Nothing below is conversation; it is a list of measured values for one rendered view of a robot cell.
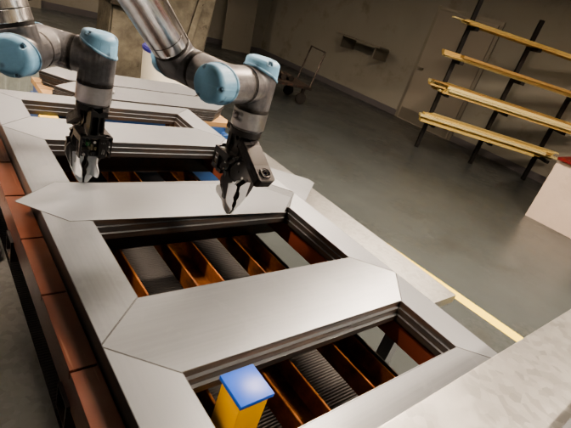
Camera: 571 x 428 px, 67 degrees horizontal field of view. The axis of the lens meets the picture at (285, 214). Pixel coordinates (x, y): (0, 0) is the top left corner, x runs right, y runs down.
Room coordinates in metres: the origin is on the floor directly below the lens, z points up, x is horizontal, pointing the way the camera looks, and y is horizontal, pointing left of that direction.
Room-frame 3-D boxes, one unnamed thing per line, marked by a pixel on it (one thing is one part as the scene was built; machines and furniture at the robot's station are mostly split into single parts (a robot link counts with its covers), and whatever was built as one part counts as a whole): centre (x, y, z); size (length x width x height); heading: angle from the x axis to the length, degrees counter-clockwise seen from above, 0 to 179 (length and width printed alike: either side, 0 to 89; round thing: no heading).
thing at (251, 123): (0.94, 0.14, 1.14); 0.08 x 0.08 x 0.05
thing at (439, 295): (1.52, -0.06, 0.74); 1.20 x 0.26 x 0.03; 46
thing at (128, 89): (1.95, 0.81, 0.82); 0.80 x 0.40 x 0.06; 136
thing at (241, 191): (0.96, 0.13, 0.95); 0.06 x 0.03 x 0.09; 47
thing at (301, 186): (1.63, 0.04, 0.77); 0.45 x 0.20 x 0.04; 46
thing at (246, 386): (0.47, -0.03, 0.88); 0.06 x 0.06 x 0.02; 46
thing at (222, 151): (0.95, 0.15, 1.06); 0.09 x 0.08 x 0.12; 47
